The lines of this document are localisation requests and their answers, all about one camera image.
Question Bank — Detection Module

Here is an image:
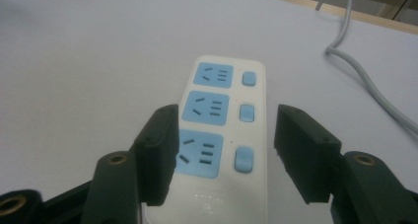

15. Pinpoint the white and blue power strip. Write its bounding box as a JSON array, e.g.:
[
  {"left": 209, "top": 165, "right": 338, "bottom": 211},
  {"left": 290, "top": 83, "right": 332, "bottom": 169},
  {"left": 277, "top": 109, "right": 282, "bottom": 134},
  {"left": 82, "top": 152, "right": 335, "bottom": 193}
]
[{"left": 141, "top": 54, "right": 269, "bottom": 224}]

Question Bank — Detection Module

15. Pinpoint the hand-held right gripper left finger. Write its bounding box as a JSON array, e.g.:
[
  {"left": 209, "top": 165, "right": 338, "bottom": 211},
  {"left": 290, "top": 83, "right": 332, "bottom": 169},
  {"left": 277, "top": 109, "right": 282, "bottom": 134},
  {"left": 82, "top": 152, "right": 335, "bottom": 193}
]
[{"left": 81, "top": 104, "right": 180, "bottom": 224}]

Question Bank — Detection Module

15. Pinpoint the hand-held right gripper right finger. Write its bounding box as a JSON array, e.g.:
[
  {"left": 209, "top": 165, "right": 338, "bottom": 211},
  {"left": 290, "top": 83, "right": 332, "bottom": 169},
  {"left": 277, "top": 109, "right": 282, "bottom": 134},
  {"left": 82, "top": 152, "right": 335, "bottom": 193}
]
[{"left": 273, "top": 104, "right": 418, "bottom": 224}]

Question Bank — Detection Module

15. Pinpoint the white power cable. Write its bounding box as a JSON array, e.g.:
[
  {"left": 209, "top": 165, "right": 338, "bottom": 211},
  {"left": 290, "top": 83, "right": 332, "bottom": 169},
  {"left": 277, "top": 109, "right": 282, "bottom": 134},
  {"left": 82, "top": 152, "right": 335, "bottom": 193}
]
[{"left": 314, "top": 0, "right": 418, "bottom": 136}]

